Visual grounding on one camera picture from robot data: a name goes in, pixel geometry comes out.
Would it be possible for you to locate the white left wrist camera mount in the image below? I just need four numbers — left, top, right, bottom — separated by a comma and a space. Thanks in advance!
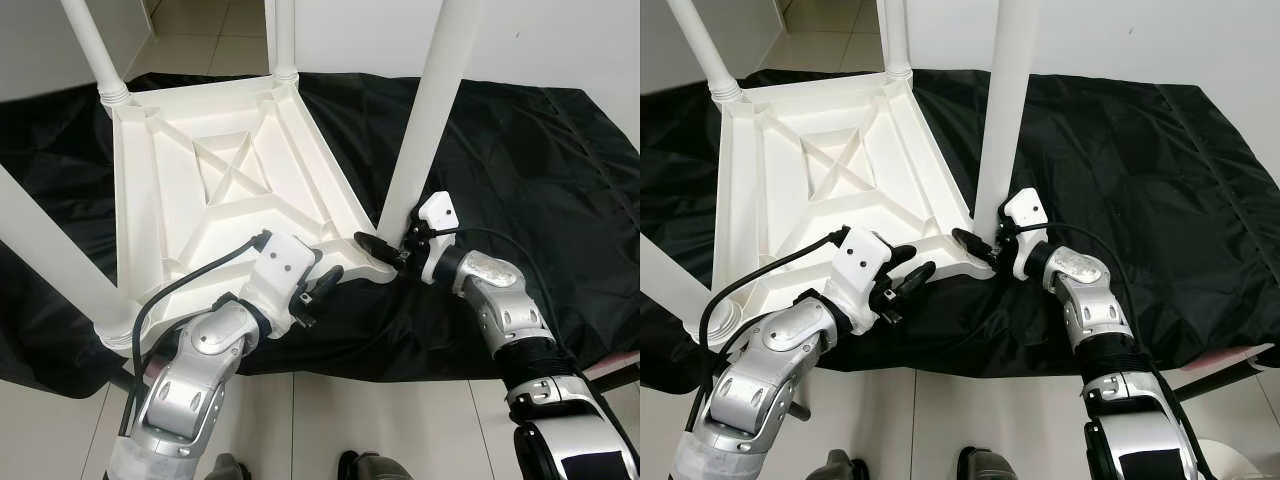
240, 232, 321, 339
825, 226, 896, 336

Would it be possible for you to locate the white tapered plastic table leg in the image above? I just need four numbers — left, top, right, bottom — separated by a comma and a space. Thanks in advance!
972, 0, 1046, 236
378, 0, 486, 241
0, 165, 141, 351
640, 235, 746, 346
878, 0, 914, 81
265, 0, 301, 86
665, 0, 746, 106
60, 0, 133, 109

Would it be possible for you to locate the white round object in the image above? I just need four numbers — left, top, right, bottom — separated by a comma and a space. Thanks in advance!
1195, 440, 1256, 480

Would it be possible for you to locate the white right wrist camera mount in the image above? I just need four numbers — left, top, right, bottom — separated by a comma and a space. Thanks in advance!
415, 192, 461, 286
1002, 188, 1049, 281

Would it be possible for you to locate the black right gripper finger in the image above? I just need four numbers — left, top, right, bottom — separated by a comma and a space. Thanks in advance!
950, 227, 997, 267
355, 231, 407, 270

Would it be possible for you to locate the black cloth table cover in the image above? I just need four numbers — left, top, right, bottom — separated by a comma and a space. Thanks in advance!
640, 68, 1280, 381
0, 70, 641, 401

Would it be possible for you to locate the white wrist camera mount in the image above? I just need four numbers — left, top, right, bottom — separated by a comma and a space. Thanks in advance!
240, 232, 321, 339
825, 226, 896, 336
1002, 188, 1049, 281
415, 192, 461, 286

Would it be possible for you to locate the dark robot right foot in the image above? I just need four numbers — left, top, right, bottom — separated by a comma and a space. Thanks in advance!
958, 447, 1021, 480
338, 450, 411, 480

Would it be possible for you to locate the white plastic children table top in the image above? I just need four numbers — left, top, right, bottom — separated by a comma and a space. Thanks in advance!
105, 78, 399, 356
710, 72, 999, 341

